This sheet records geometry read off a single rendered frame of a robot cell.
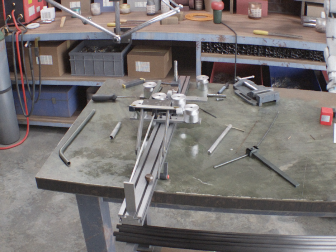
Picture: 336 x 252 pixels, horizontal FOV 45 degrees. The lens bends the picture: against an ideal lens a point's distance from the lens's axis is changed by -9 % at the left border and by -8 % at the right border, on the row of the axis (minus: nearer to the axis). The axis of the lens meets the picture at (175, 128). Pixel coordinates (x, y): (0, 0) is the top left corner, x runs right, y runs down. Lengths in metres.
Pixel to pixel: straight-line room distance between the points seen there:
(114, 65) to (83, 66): 0.23
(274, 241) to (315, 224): 0.55
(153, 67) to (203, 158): 1.71
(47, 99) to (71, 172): 2.08
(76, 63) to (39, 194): 0.99
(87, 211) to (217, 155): 0.45
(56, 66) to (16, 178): 0.87
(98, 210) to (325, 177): 0.71
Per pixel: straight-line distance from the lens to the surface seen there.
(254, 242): 1.99
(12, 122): 3.32
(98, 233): 1.45
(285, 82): 3.30
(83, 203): 1.38
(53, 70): 3.20
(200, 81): 1.77
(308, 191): 1.23
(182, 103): 1.50
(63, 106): 3.32
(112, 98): 1.70
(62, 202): 2.65
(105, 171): 1.29
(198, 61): 2.84
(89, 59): 3.08
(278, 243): 2.00
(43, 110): 3.42
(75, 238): 2.39
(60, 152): 1.38
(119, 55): 3.00
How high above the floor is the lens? 1.60
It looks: 29 degrees down
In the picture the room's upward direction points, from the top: 1 degrees counter-clockwise
